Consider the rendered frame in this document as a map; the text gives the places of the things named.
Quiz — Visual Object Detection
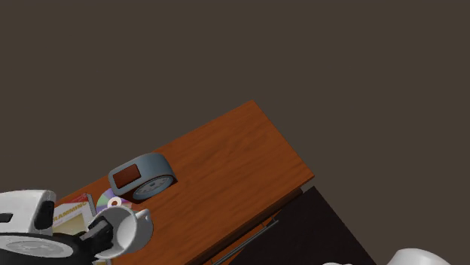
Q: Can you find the white mug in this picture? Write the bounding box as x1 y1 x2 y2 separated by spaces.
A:
90 205 154 260

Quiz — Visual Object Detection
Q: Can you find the brown wooden desk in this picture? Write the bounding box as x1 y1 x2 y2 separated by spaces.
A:
53 99 316 265

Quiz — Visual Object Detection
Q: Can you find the grey-blue table clock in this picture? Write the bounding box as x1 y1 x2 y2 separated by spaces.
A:
107 152 179 206

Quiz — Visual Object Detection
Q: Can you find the iridescent compact disc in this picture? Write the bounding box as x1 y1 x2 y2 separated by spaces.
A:
96 187 133 214

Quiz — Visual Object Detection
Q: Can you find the white and red book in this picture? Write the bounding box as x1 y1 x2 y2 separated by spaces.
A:
51 193 97 236

